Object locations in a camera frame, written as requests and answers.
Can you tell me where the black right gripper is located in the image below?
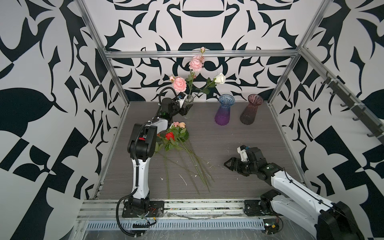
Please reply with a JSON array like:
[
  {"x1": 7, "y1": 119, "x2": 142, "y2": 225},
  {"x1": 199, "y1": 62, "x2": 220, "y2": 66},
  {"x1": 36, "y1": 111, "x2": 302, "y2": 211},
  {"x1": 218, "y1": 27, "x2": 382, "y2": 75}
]
[{"x1": 223, "y1": 156, "x2": 258, "y2": 175}]

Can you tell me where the peach artificial rose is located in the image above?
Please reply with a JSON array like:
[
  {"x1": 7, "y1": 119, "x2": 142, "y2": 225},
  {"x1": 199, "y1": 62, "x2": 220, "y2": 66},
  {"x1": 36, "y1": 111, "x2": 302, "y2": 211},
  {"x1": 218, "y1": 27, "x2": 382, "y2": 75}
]
[{"x1": 179, "y1": 122, "x2": 186, "y2": 129}]

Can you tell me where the smoky pink glass vase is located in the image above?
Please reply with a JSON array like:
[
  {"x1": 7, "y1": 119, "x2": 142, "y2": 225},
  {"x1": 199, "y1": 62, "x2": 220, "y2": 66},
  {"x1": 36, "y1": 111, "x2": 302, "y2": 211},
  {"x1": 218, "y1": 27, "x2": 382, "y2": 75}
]
[{"x1": 240, "y1": 94, "x2": 264, "y2": 125}]

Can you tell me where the white slotted cable duct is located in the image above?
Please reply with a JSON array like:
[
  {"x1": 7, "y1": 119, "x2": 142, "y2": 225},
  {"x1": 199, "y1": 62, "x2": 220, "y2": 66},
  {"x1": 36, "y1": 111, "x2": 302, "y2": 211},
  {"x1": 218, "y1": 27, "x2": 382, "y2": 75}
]
[{"x1": 86, "y1": 219, "x2": 265, "y2": 231}]

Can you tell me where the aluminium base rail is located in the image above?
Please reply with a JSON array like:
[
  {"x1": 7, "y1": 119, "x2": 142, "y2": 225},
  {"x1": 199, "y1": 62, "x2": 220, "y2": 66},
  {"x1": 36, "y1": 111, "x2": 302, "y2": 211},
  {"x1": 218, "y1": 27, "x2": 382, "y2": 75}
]
[{"x1": 80, "y1": 198, "x2": 301, "y2": 217}]

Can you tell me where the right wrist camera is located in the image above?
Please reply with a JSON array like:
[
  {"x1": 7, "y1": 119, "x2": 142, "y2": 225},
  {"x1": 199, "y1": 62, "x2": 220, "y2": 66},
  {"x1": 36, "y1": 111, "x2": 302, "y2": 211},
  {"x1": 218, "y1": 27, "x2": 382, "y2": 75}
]
[{"x1": 237, "y1": 145, "x2": 249, "y2": 162}]

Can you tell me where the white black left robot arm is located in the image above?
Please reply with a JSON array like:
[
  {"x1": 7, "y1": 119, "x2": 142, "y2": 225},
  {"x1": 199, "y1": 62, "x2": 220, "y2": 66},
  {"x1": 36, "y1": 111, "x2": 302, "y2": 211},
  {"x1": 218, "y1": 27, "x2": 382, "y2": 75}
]
[{"x1": 116, "y1": 87, "x2": 190, "y2": 238}]

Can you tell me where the purple blue glass vase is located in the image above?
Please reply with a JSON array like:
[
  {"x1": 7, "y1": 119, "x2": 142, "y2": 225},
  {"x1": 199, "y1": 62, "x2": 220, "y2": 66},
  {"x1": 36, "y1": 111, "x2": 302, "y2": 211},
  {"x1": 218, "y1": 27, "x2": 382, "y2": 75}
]
[{"x1": 215, "y1": 94, "x2": 235, "y2": 126}]

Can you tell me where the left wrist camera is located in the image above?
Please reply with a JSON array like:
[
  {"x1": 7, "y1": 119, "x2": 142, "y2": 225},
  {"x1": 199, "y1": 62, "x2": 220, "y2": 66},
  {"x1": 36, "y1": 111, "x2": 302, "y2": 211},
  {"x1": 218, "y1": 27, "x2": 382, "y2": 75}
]
[{"x1": 177, "y1": 92, "x2": 187, "y2": 108}]

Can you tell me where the grey wall hook rail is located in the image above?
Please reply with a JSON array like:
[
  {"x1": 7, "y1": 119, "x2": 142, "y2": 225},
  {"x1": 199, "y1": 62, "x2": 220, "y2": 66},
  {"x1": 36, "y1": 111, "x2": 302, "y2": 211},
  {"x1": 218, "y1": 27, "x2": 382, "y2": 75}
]
[{"x1": 320, "y1": 72, "x2": 384, "y2": 145}]

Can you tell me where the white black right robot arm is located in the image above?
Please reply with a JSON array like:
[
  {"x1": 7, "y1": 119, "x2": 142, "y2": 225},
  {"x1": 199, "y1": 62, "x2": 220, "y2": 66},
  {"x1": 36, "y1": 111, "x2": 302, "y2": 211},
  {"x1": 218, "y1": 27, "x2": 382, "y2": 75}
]
[{"x1": 224, "y1": 145, "x2": 365, "y2": 240}]

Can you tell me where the white artificial rose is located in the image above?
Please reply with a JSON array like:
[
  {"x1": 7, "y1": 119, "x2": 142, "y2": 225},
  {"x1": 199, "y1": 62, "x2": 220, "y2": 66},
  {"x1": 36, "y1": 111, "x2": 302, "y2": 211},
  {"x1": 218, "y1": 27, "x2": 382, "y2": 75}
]
[{"x1": 193, "y1": 73, "x2": 226, "y2": 99}]

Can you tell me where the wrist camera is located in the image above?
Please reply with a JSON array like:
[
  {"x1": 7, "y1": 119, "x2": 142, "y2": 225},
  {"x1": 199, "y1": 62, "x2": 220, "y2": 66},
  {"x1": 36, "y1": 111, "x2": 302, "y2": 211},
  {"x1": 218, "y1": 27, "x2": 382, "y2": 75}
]
[
  {"x1": 237, "y1": 145, "x2": 249, "y2": 162},
  {"x1": 177, "y1": 92, "x2": 187, "y2": 108}
]

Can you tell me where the clear ribbed glass vase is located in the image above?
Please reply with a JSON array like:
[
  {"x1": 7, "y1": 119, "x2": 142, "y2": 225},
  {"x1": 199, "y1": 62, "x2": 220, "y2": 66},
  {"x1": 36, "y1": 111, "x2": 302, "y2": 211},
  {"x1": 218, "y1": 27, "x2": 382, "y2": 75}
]
[{"x1": 183, "y1": 95, "x2": 194, "y2": 106}]

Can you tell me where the aluminium frame crossbar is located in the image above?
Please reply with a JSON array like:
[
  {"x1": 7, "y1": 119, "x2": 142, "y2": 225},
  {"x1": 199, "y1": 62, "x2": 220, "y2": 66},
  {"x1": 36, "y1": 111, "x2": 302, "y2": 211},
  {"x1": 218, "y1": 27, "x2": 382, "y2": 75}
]
[{"x1": 103, "y1": 49, "x2": 301, "y2": 59}]

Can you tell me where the pink carnation stem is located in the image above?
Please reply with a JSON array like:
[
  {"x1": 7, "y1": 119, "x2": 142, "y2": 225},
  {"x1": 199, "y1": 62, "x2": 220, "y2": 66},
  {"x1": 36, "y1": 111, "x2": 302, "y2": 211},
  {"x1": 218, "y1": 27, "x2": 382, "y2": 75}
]
[
  {"x1": 169, "y1": 75, "x2": 187, "y2": 94},
  {"x1": 187, "y1": 47, "x2": 206, "y2": 95}
]

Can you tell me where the small red artificial rose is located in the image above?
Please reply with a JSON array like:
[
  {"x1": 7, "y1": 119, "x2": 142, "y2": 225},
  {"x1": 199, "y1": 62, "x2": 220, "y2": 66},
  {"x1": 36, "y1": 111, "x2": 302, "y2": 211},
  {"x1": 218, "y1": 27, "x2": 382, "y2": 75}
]
[{"x1": 155, "y1": 127, "x2": 212, "y2": 197}]

